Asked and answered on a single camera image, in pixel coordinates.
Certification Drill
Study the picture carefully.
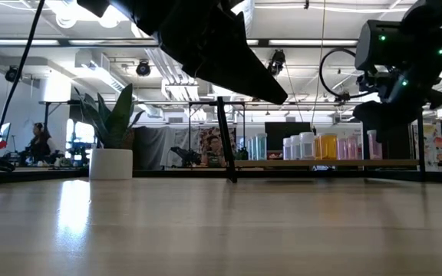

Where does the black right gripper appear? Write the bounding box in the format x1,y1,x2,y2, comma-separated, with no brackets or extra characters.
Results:
353,70,442,161

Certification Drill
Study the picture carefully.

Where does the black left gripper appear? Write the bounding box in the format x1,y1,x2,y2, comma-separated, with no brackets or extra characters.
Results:
75,0,289,106

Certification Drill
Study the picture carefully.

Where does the pink medicine bottle white cap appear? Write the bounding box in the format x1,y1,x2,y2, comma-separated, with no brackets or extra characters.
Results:
366,130,384,161
345,136,360,161
337,136,348,161

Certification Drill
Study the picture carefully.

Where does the large orange medicine bottle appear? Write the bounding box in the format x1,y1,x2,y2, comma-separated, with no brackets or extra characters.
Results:
319,133,338,161

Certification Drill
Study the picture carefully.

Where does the colourful poster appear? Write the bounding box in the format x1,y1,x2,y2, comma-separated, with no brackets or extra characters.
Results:
422,122,442,172

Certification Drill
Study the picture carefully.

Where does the black ceiling spotlight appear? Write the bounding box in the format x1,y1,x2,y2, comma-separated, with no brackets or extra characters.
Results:
5,65,21,84
135,60,152,77

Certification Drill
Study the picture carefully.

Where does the grey cloth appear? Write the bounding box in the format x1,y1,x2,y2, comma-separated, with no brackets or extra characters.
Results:
132,126,178,169

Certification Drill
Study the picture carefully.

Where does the green artificial plant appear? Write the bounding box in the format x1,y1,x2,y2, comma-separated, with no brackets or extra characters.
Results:
73,83,146,150

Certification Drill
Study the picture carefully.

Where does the white plant pot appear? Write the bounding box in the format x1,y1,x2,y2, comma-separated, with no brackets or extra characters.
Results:
89,148,134,181

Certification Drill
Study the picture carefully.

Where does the person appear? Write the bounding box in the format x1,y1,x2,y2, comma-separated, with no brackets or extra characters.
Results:
27,121,59,166

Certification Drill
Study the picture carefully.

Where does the lit computer monitor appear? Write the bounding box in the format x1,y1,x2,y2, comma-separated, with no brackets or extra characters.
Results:
0,122,12,145

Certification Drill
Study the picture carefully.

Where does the black overhead light rail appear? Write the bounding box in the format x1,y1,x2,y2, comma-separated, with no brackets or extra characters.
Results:
0,37,360,49

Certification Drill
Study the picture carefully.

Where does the black hanging camera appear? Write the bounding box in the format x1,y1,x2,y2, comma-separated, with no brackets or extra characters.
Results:
266,48,287,77

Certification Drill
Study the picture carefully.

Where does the black cable loop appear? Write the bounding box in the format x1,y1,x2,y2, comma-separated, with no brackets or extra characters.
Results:
318,48,375,100

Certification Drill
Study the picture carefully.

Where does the wooden shelf with black frame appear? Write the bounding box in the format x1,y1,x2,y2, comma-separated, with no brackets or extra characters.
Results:
216,96,426,184

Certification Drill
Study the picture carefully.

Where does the black aluminium rig frame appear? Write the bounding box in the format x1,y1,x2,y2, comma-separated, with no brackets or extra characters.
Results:
0,168,442,186

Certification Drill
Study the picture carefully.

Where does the long black cable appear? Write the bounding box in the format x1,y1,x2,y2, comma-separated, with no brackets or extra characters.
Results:
0,0,48,146

